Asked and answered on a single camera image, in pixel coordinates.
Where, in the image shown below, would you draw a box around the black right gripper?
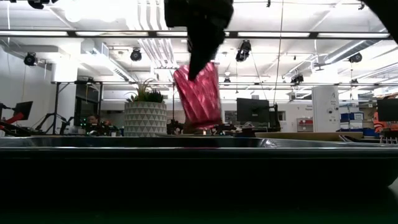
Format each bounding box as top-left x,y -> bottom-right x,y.
164,0 -> 234,82

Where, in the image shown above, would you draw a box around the pink ribbed cup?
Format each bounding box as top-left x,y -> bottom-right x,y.
173,62 -> 223,130

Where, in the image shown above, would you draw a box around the dark tray with metal rim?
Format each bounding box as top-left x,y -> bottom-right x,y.
0,136 -> 398,200

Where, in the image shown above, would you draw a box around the black overhead rig beam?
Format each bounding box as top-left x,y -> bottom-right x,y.
0,29 -> 393,40

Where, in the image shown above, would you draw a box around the green spiky plant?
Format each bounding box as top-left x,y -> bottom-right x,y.
126,78 -> 165,103

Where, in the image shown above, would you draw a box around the black computer monitor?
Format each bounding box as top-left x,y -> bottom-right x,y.
13,100 -> 34,121
376,97 -> 398,123
236,97 -> 271,123

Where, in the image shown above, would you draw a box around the white triangle-pattern planter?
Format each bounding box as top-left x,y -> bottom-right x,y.
124,101 -> 168,138

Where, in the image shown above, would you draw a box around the shelf with red bins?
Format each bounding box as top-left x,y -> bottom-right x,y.
296,117 -> 314,133

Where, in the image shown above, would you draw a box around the person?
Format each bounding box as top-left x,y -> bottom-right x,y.
85,114 -> 106,136
372,110 -> 398,134

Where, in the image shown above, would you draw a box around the white cabinet pillar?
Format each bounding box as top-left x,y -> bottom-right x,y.
311,85 -> 341,133

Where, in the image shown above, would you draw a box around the blue storage bin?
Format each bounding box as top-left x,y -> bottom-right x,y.
340,111 -> 365,122

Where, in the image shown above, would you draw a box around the black tripod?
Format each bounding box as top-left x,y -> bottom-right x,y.
34,112 -> 75,135

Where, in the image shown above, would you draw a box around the thin hanging black cable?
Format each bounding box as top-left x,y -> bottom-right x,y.
272,0 -> 285,106

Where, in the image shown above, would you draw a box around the black metal frame stand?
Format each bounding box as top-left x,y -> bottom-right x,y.
50,80 -> 104,135

